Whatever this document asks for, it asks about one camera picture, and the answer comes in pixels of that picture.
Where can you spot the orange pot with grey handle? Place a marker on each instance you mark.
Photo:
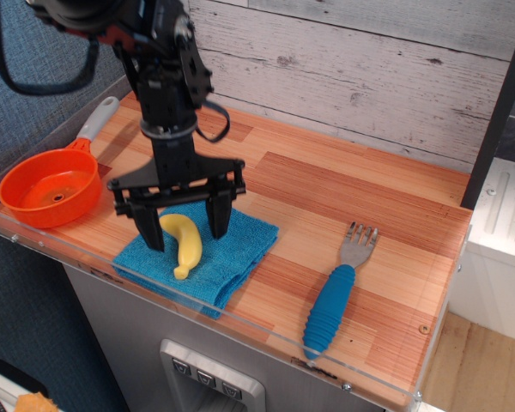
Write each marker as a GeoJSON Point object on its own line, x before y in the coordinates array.
{"type": "Point", "coordinates": [58, 186]}

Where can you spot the fork with blue handle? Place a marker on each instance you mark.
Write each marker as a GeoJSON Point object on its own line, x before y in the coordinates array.
{"type": "Point", "coordinates": [326, 315]}

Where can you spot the silver dispenser panel with buttons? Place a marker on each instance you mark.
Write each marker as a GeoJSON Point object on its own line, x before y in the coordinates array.
{"type": "Point", "coordinates": [199, 383]}

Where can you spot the dark grey right post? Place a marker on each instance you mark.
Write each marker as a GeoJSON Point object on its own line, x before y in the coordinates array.
{"type": "Point", "coordinates": [491, 140]}

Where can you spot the yellow toy banana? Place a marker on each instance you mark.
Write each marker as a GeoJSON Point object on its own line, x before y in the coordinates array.
{"type": "Point", "coordinates": [190, 246]}

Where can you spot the clear acrylic table guard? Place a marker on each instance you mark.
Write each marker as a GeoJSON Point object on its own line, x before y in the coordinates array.
{"type": "Point", "coordinates": [311, 186]}

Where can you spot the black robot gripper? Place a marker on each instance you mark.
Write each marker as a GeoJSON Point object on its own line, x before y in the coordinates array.
{"type": "Point", "coordinates": [177, 174]}

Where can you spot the orange cloth item bottom left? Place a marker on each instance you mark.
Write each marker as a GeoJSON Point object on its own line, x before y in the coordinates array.
{"type": "Point", "coordinates": [35, 402]}

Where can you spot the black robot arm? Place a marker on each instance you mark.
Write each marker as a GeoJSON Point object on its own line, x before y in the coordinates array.
{"type": "Point", "coordinates": [156, 43]}

